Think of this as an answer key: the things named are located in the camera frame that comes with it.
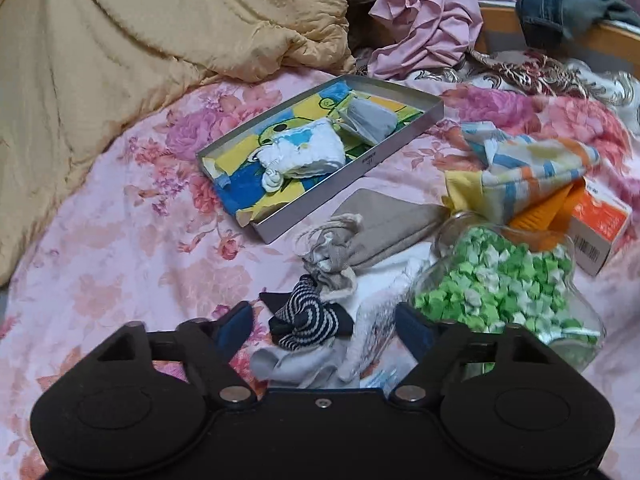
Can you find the pink floral bed sheet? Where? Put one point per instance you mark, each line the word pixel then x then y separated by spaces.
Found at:
pixel 125 240

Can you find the white plastic packet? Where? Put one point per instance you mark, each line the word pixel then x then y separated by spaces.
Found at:
pixel 384 378

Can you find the yellow quilt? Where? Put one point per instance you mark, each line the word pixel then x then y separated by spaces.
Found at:
pixel 125 35

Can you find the colourful striped cloth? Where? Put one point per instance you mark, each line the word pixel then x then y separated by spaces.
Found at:
pixel 525 165

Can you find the grey and white sock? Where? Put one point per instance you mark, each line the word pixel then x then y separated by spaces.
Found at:
pixel 325 272

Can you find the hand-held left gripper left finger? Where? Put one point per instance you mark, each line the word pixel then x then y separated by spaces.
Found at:
pixel 235 329

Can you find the silver tray box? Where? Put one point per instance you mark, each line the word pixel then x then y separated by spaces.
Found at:
pixel 320 201

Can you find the white towel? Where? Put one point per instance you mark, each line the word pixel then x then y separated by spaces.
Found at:
pixel 380 305

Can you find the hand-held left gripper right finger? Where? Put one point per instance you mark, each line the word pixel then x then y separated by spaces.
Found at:
pixel 410 331

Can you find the pink garment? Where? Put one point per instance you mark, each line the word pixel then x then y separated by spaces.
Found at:
pixel 430 15

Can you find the wooden bed rail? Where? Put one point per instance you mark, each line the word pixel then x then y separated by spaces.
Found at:
pixel 500 25

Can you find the glass jar of paper stars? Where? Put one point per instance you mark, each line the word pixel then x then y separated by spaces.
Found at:
pixel 500 280

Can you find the blue jeans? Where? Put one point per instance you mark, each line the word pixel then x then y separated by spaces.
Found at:
pixel 545 5

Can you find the cartoon printed cloth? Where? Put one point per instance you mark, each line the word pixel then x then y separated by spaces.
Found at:
pixel 250 196

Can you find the white folded cloth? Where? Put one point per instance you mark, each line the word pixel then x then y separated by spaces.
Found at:
pixel 310 149

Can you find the black white striped sock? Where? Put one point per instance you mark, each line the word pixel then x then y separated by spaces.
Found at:
pixel 305 316

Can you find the grey folded cloth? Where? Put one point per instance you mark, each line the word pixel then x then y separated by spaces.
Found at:
pixel 370 117

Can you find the orange and white box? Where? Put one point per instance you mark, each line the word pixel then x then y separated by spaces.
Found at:
pixel 600 220

